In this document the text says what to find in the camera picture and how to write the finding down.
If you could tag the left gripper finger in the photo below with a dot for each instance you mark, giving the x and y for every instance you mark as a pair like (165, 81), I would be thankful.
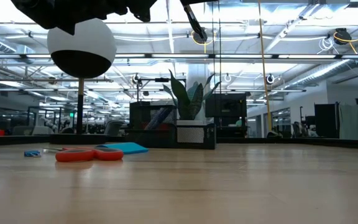
(143, 11)

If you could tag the grey marker purple cap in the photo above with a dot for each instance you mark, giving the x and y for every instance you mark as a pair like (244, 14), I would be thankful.
(166, 118)

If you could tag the blue sticky note pad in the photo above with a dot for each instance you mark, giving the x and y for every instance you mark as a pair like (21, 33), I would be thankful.
(129, 148)

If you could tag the small blue clip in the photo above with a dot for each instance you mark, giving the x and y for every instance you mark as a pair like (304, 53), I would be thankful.
(32, 154)

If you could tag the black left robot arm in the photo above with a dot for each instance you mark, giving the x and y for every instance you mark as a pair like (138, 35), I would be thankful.
(42, 9)

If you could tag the black mesh desk organizer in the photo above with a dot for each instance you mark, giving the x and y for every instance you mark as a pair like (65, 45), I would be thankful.
(138, 118)

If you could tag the grey office chair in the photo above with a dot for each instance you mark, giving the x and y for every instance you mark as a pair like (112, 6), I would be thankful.
(113, 128)

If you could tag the white globe lamp black base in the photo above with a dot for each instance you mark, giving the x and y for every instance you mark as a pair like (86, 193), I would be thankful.
(82, 40)

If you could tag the potted snake plant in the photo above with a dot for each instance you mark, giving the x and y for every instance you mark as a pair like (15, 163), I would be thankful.
(182, 99)

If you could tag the black cabinet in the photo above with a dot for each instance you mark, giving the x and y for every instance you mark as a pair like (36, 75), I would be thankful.
(225, 105)

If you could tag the black panel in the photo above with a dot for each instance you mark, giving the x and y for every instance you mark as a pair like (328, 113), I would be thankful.
(326, 121)

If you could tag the black aluminium table frame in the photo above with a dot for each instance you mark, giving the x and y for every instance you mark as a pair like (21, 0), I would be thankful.
(291, 142)

